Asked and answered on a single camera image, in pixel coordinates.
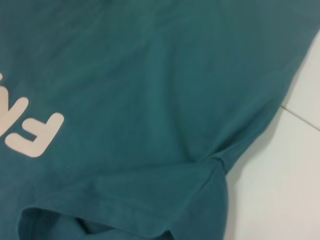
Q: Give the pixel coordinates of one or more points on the teal FREE print t-shirt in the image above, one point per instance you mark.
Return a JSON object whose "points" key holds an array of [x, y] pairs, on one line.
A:
{"points": [[150, 100]]}

